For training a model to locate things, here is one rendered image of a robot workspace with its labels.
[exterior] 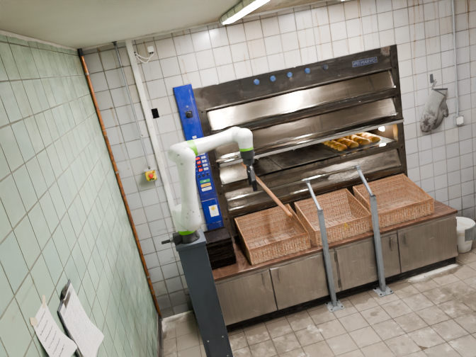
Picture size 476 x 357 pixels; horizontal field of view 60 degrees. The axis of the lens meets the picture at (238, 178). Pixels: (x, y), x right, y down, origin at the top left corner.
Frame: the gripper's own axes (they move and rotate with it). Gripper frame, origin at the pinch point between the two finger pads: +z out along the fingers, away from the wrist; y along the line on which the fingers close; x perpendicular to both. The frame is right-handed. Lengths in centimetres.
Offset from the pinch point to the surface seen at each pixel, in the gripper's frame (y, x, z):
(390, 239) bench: -48, 122, 94
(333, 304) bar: -42, 61, 141
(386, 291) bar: -43, 112, 142
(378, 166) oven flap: -104, 145, 44
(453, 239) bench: -51, 186, 112
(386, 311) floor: -19, 98, 143
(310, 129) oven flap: -104, 80, -7
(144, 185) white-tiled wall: -101, -80, 11
